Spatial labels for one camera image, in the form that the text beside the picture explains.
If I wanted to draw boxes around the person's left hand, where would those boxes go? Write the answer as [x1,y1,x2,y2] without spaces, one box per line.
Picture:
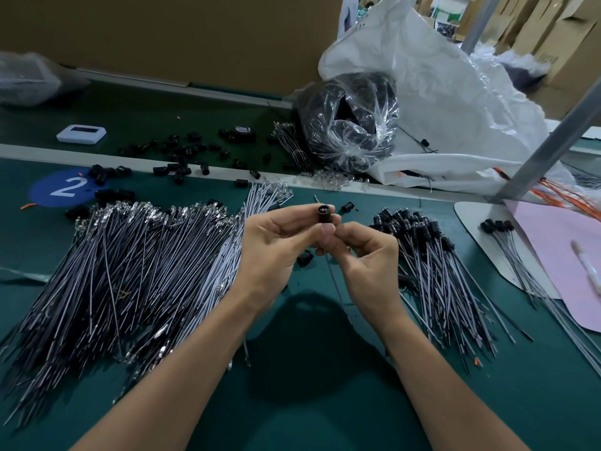
[230,202,344,311]

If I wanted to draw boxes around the person's right hand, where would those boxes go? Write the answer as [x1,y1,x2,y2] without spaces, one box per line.
[327,220,411,327]

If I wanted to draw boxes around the pile of wires with black caps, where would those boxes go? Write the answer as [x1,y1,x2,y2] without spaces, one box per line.
[371,208,532,367]

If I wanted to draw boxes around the small bundle of capped wires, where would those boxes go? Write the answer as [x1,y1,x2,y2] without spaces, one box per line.
[480,219,601,376]

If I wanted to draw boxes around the black plastic caps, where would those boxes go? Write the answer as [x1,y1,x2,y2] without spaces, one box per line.
[66,127,287,220]

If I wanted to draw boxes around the pile of grey wires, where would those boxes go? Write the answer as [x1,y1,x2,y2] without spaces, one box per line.
[0,181,294,428]

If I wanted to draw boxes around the person's left forearm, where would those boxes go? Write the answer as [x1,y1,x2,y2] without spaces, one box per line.
[70,286,269,451]

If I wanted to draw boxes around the person's right forearm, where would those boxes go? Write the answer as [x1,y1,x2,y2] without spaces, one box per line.
[378,303,532,451]

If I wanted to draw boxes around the clear bag with black contents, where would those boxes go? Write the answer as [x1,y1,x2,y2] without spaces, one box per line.
[295,72,400,175]

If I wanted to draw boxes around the pink paper sheet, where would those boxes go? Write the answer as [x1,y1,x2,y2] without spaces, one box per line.
[507,200,601,334]

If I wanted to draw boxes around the large white plastic sack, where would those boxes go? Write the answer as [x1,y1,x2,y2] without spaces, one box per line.
[317,0,601,198]

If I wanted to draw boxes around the white pen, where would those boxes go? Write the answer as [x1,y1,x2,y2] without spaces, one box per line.
[571,241,601,295]

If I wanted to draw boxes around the small white timer device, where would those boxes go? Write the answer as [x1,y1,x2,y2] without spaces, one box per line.
[56,125,107,145]

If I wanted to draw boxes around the blue round number sticker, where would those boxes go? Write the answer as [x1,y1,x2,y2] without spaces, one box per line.
[28,167,100,209]

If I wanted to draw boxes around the brown cardboard panel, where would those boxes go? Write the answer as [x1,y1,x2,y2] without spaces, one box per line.
[0,0,344,98]

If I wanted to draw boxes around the clear plastic strip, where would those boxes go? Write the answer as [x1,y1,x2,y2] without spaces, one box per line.
[0,267,53,286]

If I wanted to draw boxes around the crumpled clear plastic bag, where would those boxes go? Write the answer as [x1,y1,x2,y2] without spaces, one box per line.
[0,51,90,107]

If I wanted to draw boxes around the stack of cardboard boxes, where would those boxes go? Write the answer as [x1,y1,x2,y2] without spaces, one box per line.
[507,0,601,118]

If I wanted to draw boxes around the bundle of orange wires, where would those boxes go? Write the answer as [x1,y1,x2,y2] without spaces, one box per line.
[493,167,601,222]

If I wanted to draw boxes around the grey metal frame post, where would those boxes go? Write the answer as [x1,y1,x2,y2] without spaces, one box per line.
[460,0,503,54]
[493,84,601,203]

